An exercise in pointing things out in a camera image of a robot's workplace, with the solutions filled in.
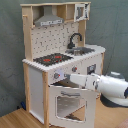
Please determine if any white oven door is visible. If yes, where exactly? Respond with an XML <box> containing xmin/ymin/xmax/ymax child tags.
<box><xmin>49</xmin><ymin>85</ymin><xmax>96</xmax><ymax>128</ymax></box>

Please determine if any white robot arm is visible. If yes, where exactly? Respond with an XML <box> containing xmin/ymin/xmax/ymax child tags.
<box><xmin>65</xmin><ymin>73</ymin><xmax>128</xmax><ymax>108</ymax></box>

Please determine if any wooden toy kitchen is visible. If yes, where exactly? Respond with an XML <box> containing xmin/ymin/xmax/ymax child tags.
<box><xmin>22</xmin><ymin>2</ymin><xmax>105</xmax><ymax>128</ymax></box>

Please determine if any right red stove knob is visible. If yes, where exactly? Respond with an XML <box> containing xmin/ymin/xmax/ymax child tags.
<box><xmin>72</xmin><ymin>66</ymin><xmax>77</xmax><ymax>72</ymax></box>

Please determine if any black toy stovetop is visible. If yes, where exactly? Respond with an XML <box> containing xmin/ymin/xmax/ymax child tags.
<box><xmin>34</xmin><ymin>53</ymin><xmax>71</xmax><ymax>66</ymax></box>

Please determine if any metal toy sink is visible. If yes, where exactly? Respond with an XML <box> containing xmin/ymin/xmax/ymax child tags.
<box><xmin>66</xmin><ymin>47</ymin><xmax>94</xmax><ymax>56</ymax></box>

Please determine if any black toy faucet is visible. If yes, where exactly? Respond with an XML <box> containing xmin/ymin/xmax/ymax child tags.
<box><xmin>67</xmin><ymin>33</ymin><xmax>82</xmax><ymax>49</ymax></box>

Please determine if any white cabinet door with dispenser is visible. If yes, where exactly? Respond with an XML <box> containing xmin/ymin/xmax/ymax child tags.
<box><xmin>81</xmin><ymin>55</ymin><xmax>103</xmax><ymax>98</ymax></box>

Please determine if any grey range hood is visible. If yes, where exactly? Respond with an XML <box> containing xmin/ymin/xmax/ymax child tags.
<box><xmin>34</xmin><ymin>6</ymin><xmax>64</xmax><ymax>27</ymax></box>

